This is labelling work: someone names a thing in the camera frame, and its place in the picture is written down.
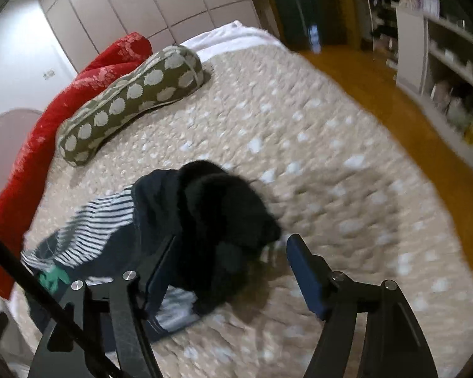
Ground dark navy striped pants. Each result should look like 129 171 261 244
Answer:
21 160 281 342

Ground green cloth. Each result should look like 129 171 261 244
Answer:
37 266 71 295

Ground red blanket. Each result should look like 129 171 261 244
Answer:
0 31 154 300

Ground beige dotted bed quilt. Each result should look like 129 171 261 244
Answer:
25 45 473 377

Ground pink round headboard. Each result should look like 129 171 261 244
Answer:
0 108 42 193

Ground olive hedgehog bolster pillow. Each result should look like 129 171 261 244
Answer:
56 45 204 166

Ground white shelf unit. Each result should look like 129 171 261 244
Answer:
392 2 473 167

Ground white bed sheet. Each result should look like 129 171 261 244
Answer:
181 20 288 62

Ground white wardrobe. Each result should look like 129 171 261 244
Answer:
40 0 260 72

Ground black cable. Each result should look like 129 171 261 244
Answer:
0 225 124 378

